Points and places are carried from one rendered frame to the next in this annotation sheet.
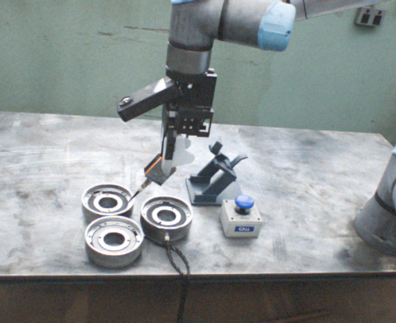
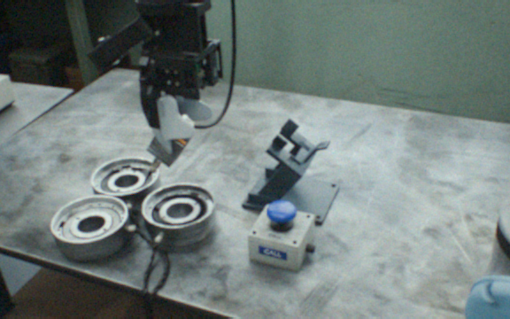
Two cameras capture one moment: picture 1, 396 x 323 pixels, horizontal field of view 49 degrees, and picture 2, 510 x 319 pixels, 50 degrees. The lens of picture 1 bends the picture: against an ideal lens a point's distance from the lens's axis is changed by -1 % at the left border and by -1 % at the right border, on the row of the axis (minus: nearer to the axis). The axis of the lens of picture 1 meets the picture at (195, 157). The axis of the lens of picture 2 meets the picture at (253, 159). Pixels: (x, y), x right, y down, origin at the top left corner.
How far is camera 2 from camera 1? 0.51 m
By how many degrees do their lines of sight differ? 32
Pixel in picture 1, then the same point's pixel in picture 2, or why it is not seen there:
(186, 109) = (160, 55)
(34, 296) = (82, 283)
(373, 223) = not seen: outside the picture
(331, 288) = not seen: outside the picture
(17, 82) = (248, 51)
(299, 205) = (415, 242)
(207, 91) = (189, 30)
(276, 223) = (348, 260)
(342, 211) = not seen: hidden behind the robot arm
